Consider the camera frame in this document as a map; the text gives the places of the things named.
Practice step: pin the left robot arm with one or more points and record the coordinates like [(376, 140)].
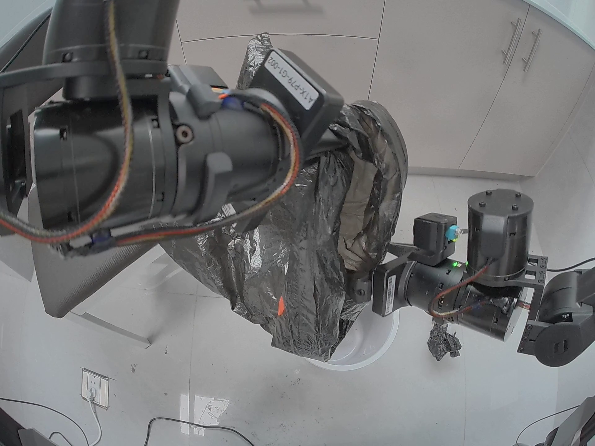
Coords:
[(93, 170)]

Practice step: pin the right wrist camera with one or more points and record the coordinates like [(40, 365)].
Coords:
[(430, 235)]

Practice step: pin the black plastic bag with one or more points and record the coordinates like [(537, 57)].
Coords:
[(288, 258)]

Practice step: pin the white trash bin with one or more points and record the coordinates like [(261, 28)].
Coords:
[(367, 342)]

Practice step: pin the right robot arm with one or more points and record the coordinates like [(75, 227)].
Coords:
[(499, 235)]

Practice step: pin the black plastic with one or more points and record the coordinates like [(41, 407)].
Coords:
[(444, 342)]

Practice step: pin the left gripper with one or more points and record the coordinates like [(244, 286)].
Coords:
[(232, 156)]

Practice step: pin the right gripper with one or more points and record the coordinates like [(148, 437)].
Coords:
[(390, 291)]

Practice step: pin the beige cabinet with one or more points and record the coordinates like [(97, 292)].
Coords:
[(441, 63)]

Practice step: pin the grey white chair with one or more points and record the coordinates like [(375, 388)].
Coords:
[(93, 281)]

